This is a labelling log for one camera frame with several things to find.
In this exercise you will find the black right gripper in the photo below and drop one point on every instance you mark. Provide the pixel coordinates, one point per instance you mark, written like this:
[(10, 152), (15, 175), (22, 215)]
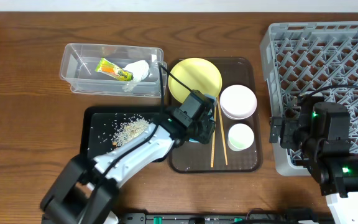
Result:
[(276, 131)]

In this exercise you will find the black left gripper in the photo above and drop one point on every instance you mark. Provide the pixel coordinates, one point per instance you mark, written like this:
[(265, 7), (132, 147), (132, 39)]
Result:
[(206, 132)]

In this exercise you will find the light blue bowl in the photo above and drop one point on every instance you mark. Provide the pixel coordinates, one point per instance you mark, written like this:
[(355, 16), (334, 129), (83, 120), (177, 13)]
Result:
[(211, 98)]

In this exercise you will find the wooden chopstick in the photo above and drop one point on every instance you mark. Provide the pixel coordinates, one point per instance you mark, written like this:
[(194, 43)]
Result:
[(222, 130), (213, 139)]

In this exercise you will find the pink bowl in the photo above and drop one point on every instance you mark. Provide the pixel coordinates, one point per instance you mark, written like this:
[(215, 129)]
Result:
[(238, 102)]

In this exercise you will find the pale green cup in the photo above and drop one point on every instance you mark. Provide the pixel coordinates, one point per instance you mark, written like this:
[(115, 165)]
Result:
[(240, 137)]

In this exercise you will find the rice pile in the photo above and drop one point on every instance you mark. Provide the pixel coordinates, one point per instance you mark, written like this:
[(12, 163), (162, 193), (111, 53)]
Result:
[(129, 129)]

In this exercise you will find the white tissue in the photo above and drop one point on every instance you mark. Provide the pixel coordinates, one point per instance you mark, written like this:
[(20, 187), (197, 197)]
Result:
[(139, 70)]

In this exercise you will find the green yellow snack wrapper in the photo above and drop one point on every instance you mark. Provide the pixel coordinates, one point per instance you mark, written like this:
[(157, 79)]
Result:
[(108, 68)]

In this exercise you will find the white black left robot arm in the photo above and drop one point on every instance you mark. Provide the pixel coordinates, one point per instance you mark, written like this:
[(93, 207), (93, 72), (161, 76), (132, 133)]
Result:
[(87, 189)]

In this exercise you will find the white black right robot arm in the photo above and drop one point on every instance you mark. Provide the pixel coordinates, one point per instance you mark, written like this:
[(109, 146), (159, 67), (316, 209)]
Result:
[(321, 133)]

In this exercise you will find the grey dishwasher rack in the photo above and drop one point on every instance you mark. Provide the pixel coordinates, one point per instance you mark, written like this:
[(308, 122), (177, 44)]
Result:
[(298, 58)]

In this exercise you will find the black food waste tray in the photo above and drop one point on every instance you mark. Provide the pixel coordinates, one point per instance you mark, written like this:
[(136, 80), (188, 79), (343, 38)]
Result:
[(101, 124)]

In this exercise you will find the clear plastic waste bin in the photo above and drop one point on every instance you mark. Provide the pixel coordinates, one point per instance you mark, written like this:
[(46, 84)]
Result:
[(80, 60)]

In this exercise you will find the yellow plate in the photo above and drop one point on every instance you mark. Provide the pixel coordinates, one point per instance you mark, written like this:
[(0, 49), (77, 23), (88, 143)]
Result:
[(199, 74)]

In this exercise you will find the dark brown serving tray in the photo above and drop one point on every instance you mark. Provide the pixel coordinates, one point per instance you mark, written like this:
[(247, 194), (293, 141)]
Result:
[(194, 157)]

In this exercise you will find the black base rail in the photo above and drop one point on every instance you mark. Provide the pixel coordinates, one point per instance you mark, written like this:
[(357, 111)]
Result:
[(255, 215)]

